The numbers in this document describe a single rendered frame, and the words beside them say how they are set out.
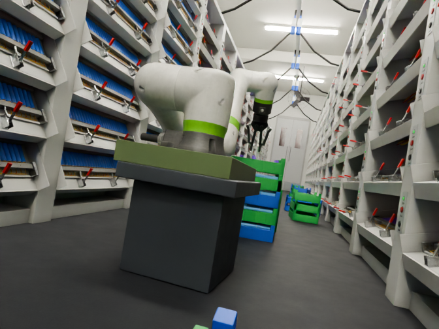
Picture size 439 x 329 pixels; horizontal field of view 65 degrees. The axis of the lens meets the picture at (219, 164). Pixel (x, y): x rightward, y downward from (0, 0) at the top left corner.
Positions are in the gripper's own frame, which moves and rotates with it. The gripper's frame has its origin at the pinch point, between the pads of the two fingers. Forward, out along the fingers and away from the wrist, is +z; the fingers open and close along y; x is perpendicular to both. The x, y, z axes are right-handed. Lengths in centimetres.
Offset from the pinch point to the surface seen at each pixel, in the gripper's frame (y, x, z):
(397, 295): 44, -86, 3
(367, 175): 55, -9, 0
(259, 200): 5.2, -23.0, 15.2
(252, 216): 3.5, -26.4, 22.6
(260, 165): 3.6, -16.2, 0.5
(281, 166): 13.0, -15.8, -0.4
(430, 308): 45, -97, -4
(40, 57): -78, -53, -42
